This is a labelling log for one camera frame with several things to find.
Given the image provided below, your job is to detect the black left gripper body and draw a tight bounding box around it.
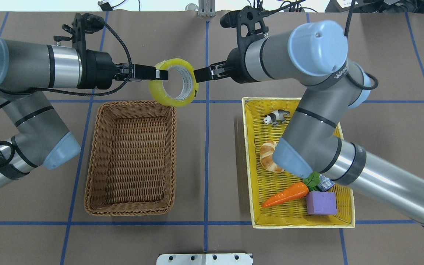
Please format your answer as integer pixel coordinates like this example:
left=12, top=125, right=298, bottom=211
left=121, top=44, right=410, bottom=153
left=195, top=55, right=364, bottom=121
left=77, top=50, right=129, bottom=89

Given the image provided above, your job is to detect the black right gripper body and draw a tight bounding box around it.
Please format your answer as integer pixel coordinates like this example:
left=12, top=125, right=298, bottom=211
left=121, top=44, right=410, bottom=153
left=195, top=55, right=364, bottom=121
left=209, top=47, right=251, bottom=84

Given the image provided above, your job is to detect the yellow tape roll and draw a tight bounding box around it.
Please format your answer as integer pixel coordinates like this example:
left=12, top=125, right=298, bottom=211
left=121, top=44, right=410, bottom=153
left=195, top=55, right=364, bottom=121
left=149, top=58, right=199, bottom=107

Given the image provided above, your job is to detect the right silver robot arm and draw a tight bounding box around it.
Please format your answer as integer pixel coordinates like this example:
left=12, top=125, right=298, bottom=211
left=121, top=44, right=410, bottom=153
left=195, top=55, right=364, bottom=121
left=195, top=18, right=424, bottom=227

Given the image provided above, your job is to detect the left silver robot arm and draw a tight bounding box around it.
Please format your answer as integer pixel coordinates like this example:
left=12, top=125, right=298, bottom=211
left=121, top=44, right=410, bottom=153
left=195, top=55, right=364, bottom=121
left=0, top=36, right=169, bottom=188

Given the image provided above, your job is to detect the brown wicker basket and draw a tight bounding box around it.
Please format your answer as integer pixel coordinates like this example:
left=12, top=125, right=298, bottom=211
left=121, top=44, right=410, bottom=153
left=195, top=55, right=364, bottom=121
left=84, top=100, right=177, bottom=216

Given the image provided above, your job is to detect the yellow wicker basket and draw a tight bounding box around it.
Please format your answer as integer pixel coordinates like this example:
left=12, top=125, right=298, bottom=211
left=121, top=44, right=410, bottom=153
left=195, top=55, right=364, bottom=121
left=241, top=97, right=356, bottom=229

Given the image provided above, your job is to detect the toy panda figure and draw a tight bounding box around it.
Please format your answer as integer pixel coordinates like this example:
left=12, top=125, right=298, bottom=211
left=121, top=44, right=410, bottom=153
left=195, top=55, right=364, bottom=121
left=263, top=109, right=290, bottom=127

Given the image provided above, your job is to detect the small black adapter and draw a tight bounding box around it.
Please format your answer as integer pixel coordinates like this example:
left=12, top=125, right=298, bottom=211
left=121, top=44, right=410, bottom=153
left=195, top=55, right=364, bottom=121
left=97, top=0, right=113, bottom=12

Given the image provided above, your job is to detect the toy croissant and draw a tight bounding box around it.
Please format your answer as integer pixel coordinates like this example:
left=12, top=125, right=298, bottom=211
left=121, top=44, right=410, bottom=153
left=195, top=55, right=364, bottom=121
left=259, top=140, right=284, bottom=173

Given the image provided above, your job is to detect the orange toy carrot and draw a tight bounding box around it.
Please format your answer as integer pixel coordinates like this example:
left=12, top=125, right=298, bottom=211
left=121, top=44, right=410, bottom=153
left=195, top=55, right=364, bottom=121
left=261, top=172, right=320, bottom=208

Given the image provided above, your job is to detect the black laptop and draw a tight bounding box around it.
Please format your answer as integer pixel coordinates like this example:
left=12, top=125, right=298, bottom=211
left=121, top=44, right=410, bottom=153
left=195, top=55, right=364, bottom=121
left=324, top=0, right=424, bottom=14

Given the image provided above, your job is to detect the small dark can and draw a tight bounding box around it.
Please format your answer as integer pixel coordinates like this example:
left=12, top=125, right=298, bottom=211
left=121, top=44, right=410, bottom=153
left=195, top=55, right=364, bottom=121
left=317, top=174, right=335, bottom=192

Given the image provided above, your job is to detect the purple foam cube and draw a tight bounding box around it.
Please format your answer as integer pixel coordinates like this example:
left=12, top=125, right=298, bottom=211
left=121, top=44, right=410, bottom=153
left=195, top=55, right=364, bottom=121
left=305, top=191, right=337, bottom=215

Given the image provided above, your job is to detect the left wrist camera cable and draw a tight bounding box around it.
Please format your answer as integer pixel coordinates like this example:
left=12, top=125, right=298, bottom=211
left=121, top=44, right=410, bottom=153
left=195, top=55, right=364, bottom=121
left=0, top=22, right=133, bottom=170

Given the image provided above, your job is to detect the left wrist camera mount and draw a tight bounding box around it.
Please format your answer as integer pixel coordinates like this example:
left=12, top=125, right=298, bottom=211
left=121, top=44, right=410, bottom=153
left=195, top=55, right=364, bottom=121
left=53, top=13, right=105, bottom=52

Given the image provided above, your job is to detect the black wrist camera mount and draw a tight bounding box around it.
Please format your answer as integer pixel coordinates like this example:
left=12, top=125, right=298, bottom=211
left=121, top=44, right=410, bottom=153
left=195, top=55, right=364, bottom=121
left=219, top=6, right=273, bottom=50

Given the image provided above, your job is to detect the aluminium frame post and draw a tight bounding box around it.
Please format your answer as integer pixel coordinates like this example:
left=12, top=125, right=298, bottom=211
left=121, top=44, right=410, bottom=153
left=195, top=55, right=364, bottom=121
left=198, top=0, right=216, bottom=17

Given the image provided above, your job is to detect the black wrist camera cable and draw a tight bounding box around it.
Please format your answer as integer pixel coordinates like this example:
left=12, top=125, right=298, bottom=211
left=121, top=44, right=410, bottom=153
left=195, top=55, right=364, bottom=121
left=256, top=0, right=379, bottom=91

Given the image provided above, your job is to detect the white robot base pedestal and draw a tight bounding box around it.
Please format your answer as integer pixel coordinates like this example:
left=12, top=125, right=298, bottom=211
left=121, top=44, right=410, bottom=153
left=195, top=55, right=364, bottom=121
left=156, top=253, right=254, bottom=265

